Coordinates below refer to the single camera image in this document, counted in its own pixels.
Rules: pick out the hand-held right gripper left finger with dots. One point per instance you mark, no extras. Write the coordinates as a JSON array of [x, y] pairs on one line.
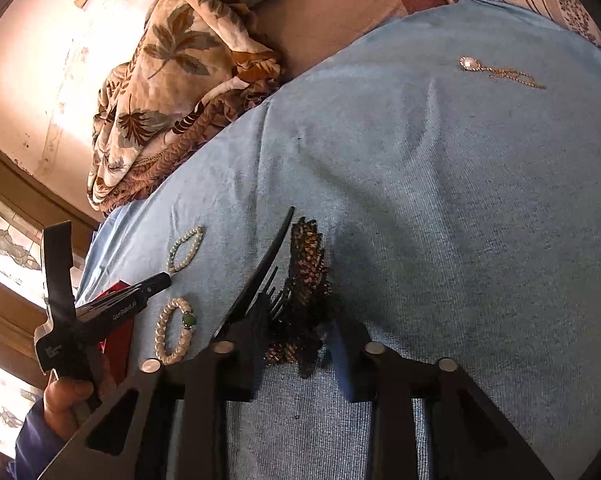
[[245, 360]]

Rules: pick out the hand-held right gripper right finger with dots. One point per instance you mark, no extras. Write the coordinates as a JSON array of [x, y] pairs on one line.
[[350, 360]]

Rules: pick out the person's left forearm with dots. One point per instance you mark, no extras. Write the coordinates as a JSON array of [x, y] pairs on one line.
[[35, 445]]

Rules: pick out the floral leaf quilt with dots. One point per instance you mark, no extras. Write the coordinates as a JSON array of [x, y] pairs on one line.
[[180, 60]]

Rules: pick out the black beaded hair comb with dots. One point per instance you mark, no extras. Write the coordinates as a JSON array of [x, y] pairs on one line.
[[308, 260]]

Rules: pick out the pink bed sheet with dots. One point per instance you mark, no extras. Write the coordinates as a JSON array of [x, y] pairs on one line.
[[330, 25]]

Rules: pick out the red box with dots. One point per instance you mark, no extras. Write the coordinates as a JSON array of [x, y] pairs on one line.
[[120, 335]]

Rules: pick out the stained glass window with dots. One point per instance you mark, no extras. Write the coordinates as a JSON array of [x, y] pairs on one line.
[[5, 250]]

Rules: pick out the person's left hand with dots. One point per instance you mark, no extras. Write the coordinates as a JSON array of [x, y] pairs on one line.
[[65, 405]]

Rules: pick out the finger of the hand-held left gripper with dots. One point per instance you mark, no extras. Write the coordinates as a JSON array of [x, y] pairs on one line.
[[153, 285]]

